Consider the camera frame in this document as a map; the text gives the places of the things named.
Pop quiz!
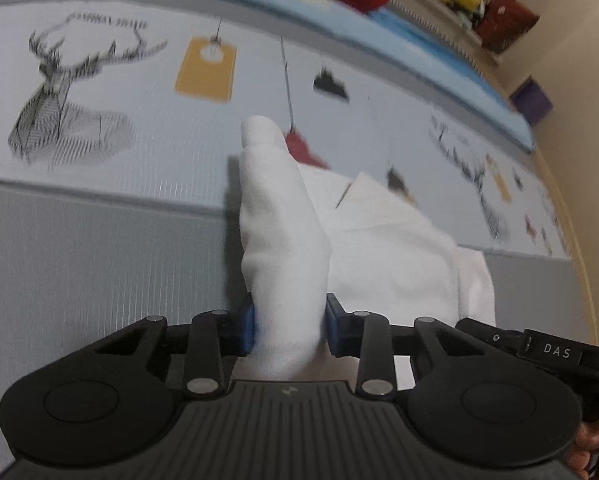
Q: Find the deer print bed sheet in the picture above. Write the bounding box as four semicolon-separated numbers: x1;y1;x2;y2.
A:
0;0;597;411

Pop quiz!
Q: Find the purple box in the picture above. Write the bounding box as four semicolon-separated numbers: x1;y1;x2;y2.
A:
509;80;553;127

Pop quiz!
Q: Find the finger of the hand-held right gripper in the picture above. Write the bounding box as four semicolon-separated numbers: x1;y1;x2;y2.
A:
454;317;529;359

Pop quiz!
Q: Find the dark red cushion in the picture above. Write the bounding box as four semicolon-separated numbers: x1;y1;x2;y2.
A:
473;0;540;54

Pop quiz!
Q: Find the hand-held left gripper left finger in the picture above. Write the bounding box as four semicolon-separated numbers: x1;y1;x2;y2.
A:
97;294;256;399

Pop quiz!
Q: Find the light blue quilt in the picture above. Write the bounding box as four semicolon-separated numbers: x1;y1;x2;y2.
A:
0;0;536;155

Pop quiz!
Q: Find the white small garment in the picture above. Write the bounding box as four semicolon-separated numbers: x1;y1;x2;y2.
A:
228;115;496;392

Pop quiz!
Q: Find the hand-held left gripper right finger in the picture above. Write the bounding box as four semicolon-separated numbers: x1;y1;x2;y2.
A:
326;293;481;401

